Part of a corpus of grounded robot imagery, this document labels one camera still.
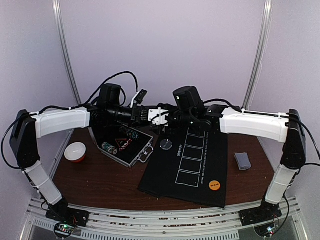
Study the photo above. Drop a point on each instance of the red dice set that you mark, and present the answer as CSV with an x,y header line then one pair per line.
x,y
126,145

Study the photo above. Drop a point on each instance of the aluminium poker chip case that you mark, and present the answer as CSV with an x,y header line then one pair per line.
x,y
138,151

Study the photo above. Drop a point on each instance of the black poker table mat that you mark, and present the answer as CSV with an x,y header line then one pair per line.
x,y
185,171

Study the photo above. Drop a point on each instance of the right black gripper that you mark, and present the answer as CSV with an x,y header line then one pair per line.
x,y
171,119

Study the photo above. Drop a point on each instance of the clear round dealer button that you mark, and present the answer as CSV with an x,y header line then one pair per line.
x,y
166,144

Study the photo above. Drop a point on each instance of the poker chip row with 100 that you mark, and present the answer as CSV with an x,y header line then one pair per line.
x,y
129,132

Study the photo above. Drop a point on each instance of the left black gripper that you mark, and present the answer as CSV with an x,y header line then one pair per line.
x,y
137,115

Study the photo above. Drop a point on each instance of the orange big blind button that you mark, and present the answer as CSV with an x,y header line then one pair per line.
x,y
214,185

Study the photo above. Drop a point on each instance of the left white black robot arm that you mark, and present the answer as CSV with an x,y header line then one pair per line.
x,y
27,129

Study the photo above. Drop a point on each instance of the orange white bowl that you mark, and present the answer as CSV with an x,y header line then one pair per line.
x,y
75,152

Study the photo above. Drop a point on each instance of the right aluminium corner post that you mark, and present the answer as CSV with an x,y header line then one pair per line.
x,y
261,47

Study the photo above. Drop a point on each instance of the grey playing card deck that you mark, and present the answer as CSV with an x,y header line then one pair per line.
x,y
243,161

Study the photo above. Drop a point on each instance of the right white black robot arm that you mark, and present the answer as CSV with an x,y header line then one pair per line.
x,y
223,117

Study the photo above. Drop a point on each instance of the poker chip row with 10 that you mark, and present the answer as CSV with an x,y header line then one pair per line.
x,y
107,147

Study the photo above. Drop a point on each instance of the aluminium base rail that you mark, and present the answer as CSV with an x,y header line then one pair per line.
x,y
193,224

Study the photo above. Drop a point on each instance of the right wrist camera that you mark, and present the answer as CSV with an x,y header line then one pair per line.
x,y
158,116

